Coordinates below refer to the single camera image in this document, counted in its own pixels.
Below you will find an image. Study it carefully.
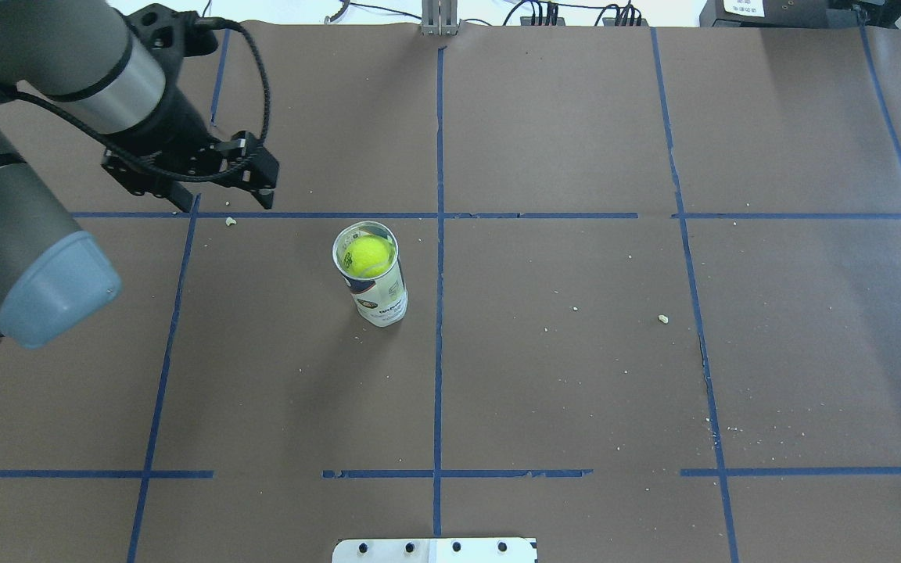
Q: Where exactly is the yellow tennis ball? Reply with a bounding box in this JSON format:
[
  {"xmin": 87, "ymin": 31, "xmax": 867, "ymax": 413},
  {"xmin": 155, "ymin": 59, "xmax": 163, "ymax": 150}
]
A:
[{"xmin": 339, "ymin": 235, "xmax": 396, "ymax": 279}]

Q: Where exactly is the aluminium camera post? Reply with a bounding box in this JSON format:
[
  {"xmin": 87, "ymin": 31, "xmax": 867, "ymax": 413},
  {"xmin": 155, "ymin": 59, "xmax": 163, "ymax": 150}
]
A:
[{"xmin": 421, "ymin": 0, "xmax": 460, "ymax": 36}]

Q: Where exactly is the clear tennis ball can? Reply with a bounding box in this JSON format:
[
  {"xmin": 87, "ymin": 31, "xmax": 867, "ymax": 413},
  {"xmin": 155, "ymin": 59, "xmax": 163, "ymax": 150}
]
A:
[{"xmin": 330, "ymin": 221, "xmax": 410, "ymax": 328}]

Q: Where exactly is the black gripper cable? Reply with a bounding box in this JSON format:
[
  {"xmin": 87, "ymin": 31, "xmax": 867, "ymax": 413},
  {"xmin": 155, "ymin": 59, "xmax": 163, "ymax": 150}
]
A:
[{"xmin": 13, "ymin": 16, "xmax": 273, "ymax": 185}]

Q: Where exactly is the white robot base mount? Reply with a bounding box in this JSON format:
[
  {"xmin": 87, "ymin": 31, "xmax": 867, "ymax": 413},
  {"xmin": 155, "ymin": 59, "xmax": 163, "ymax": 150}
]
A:
[{"xmin": 330, "ymin": 537, "xmax": 539, "ymax": 562}]

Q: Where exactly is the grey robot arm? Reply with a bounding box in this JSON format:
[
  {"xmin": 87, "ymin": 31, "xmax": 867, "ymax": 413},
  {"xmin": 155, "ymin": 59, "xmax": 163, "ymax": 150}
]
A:
[{"xmin": 0, "ymin": 1, "xmax": 279, "ymax": 349}]

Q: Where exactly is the black box with label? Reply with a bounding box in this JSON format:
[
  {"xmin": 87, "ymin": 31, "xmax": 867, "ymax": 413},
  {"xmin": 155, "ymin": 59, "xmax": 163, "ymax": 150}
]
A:
[{"xmin": 698, "ymin": 1, "xmax": 860, "ymax": 29}]

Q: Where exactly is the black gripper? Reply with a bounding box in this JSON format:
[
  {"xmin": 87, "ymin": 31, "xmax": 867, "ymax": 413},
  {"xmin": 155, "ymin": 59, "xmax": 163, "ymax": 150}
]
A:
[{"xmin": 101, "ymin": 88, "xmax": 279, "ymax": 213}]

